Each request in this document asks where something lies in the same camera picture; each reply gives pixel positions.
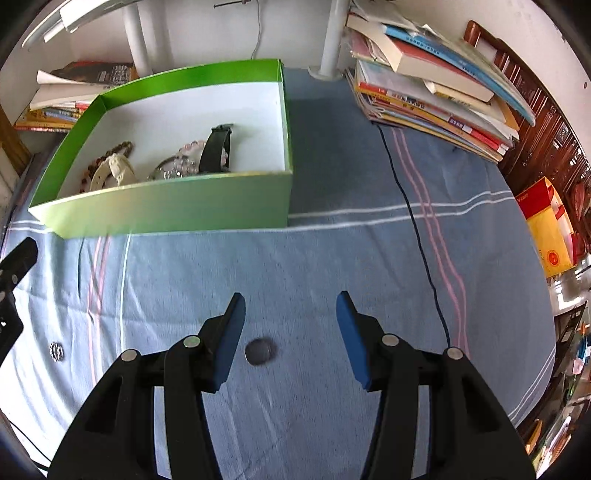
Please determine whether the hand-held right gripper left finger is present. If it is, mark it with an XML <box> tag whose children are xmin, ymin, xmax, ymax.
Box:
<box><xmin>48</xmin><ymin>292</ymin><xmax>246</xmax><ymax>480</ymax></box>

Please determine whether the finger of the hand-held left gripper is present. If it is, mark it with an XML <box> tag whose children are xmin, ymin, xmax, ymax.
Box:
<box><xmin>0</xmin><ymin>292</ymin><xmax>25</xmax><ymax>366</ymax></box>
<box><xmin>0</xmin><ymin>237</ymin><xmax>40</xmax><ymax>291</ymax></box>

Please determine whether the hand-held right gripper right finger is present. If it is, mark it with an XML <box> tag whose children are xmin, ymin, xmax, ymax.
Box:
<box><xmin>336</xmin><ymin>291</ymin><xmax>536</xmax><ymax>480</ymax></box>

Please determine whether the dark metal ring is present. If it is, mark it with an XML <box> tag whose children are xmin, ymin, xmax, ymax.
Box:
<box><xmin>245</xmin><ymin>338</ymin><xmax>278</xmax><ymax>367</ymax></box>

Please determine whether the brown wooden bead bracelet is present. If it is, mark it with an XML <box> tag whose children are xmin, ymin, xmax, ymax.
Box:
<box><xmin>78</xmin><ymin>141</ymin><xmax>136</xmax><ymax>195</ymax></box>

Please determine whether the green cardboard box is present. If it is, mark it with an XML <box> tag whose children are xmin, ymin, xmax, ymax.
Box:
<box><xmin>28</xmin><ymin>58</ymin><xmax>295</xmax><ymax>239</ymax></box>

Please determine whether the silver bangle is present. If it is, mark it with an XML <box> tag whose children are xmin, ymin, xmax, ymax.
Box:
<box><xmin>147</xmin><ymin>154</ymin><xmax>195</xmax><ymax>182</ymax></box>

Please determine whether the pink bead bracelet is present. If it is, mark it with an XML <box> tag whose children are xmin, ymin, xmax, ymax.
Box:
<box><xmin>177</xmin><ymin>139</ymin><xmax>232</xmax><ymax>174</ymax></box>

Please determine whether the blue striped tablecloth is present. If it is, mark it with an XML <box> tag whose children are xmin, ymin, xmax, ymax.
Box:
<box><xmin>0</xmin><ymin>67</ymin><xmax>557</xmax><ymax>480</ymax></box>

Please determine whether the white carved bangle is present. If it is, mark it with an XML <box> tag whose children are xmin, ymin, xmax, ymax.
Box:
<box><xmin>90</xmin><ymin>154</ymin><xmax>138</xmax><ymax>190</ymax></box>

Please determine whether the small stack of books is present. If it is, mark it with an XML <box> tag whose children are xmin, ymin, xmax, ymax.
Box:
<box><xmin>14</xmin><ymin>60</ymin><xmax>139</xmax><ymax>134</ymax></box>

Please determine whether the black watch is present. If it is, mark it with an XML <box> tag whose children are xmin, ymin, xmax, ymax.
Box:
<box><xmin>198</xmin><ymin>123</ymin><xmax>235</xmax><ymax>175</ymax></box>

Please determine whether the red and yellow box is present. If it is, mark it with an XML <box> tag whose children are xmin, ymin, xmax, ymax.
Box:
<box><xmin>514</xmin><ymin>176</ymin><xmax>579</xmax><ymax>278</ymax></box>

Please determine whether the white curved panel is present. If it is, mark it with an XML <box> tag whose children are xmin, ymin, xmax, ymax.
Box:
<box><xmin>21</xmin><ymin>0</ymin><xmax>139</xmax><ymax>48</ymax></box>

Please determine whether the white pole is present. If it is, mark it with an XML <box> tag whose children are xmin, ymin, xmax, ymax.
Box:
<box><xmin>308</xmin><ymin>0</ymin><xmax>350</xmax><ymax>82</ymax></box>
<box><xmin>122</xmin><ymin>0</ymin><xmax>156</xmax><ymax>78</ymax></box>

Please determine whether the tall stack of books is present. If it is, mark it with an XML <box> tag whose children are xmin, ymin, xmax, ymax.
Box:
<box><xmin>344</xmin><ymin>0</ymin><xmax>537</xmax><ymax>165</ymax></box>

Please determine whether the dark wooden cabinet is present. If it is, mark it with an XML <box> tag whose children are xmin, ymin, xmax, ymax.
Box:
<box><xmin>464</xmin><ymin>20</ymin><xmax>591</xmax><ymax>222</ymax></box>

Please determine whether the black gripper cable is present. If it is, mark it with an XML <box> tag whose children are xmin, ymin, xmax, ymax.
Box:
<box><xmin>7</xmin><ymin>418</ymin><xmax>51</xmax><ymax>469</ymax></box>

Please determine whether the long black cable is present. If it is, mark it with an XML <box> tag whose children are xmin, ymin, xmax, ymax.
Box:
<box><xmin>376</xmin><ymin>124</ymin><xmax>454</xmax><ymax>350</ymax></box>

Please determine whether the white wire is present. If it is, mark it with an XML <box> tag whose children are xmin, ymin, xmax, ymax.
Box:
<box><xmin>250</xmin><ymin>0</ymin><xmax>265</xmax><ymax>59</ymax></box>

